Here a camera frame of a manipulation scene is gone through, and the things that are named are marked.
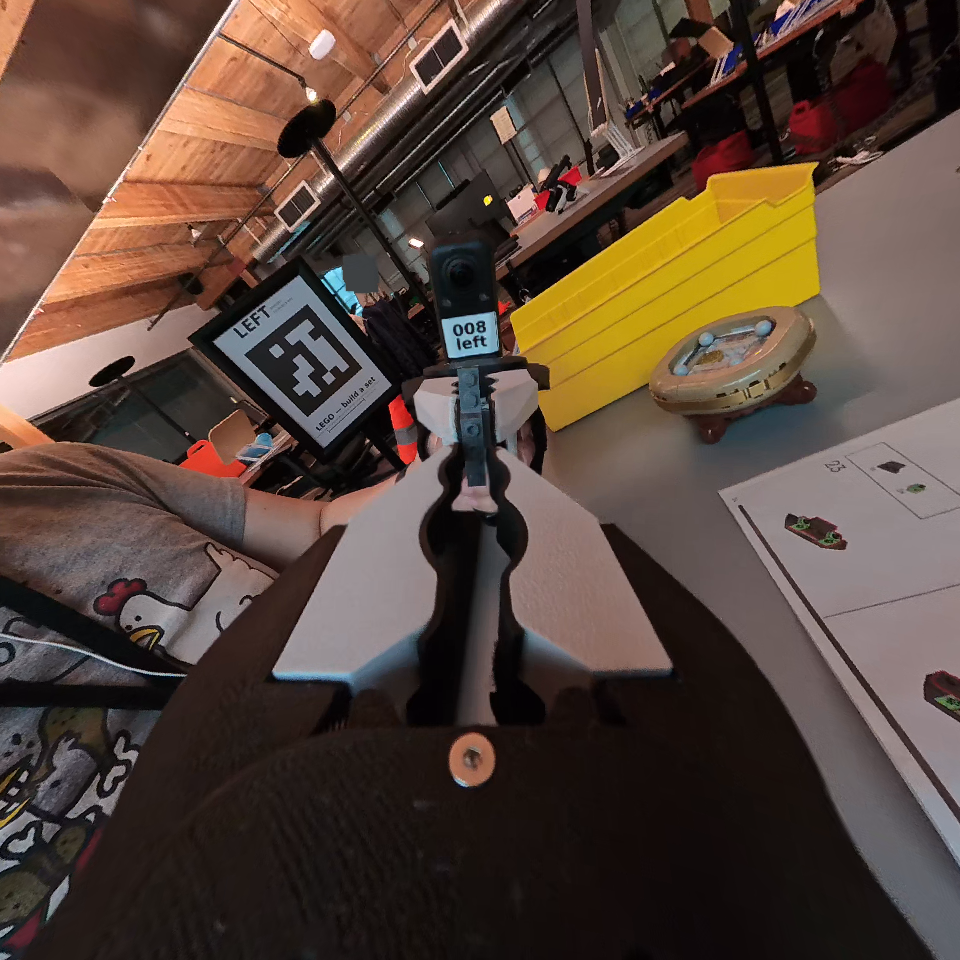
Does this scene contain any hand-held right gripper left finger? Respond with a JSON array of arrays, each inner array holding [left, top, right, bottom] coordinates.
[[270, 442, 462, 721]]

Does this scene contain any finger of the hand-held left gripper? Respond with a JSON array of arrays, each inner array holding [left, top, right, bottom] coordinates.
[[489, 373, 541, 453], [411, 377, 462, 449]]

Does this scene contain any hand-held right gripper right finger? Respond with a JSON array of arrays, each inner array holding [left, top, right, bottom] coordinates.
[[491, 447, 675, 716]]

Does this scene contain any long studded toy brick plate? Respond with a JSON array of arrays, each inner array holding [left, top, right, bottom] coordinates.
[[456, 367, 496, 492]]

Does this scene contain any person's left forearm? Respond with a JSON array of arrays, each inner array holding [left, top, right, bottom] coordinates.
[[241, 465, 421, 573]]

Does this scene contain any grey desk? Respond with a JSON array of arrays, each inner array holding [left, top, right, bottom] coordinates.
[[517, 112, 960, 909]]

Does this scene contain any person's left hand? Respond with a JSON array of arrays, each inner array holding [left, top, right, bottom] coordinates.
[[453, 480, 502, 519]]

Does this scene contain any orange traffic cone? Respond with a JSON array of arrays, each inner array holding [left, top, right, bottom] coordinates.
[[387, 395, 423, 468]]

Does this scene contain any black monitor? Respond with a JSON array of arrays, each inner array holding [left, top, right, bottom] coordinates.
[[426, 171, 520, 243]]

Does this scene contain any black and white tool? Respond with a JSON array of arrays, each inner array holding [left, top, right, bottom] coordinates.
[[536, 153, 582, 215]]

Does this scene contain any black framed marker sign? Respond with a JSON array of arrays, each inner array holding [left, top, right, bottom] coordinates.
[[187, 257, 404, 464]]

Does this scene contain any grey background table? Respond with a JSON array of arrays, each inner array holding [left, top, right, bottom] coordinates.
[[501, 131, 691, 265]]

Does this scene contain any white air vent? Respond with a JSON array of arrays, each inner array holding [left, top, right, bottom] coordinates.
[[272, 180, 321, 231], [408, 18, 471, 96]]

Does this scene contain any yellow plastic bin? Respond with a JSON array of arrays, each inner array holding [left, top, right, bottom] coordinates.
[[510, 161, 821, 435]]

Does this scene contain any beige document stand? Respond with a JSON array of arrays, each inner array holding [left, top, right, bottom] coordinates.
[[206, 408, 279, 462]]

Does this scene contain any orange bag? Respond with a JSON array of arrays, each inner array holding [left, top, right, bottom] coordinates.
[[178, 438, 250, 479]]

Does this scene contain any black pole with disc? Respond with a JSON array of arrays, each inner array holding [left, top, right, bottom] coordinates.
[[276, 97, 440, 331], [88, 354, 207, 451]]

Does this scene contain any tan round brick model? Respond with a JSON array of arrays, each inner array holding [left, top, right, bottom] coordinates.
[[648, 306, 820, 445]]

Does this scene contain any tall black panel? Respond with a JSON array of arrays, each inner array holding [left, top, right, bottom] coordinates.
[[576, 0, 639, 155]]

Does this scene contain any red bag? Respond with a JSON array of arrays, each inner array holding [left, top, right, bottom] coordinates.
[[691, 131, 755, 192], [787, 101, 845, 149]]

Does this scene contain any open building instruction booklet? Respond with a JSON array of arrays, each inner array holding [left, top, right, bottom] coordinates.
[[718, 397, 960, 864]]

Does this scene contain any black pole with round base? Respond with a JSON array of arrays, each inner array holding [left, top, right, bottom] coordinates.
[[738, 0, 789, 165]]

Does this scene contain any silver ceiling duct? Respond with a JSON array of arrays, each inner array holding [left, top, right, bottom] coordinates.
[[251, 0, 556, 264]]

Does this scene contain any black shoulder strap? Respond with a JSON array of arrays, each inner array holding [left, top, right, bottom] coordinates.
[[0, 573, 189, 710]]

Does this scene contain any white cable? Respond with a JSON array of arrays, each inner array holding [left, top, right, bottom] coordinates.
[[0, 632, 186, 680]]

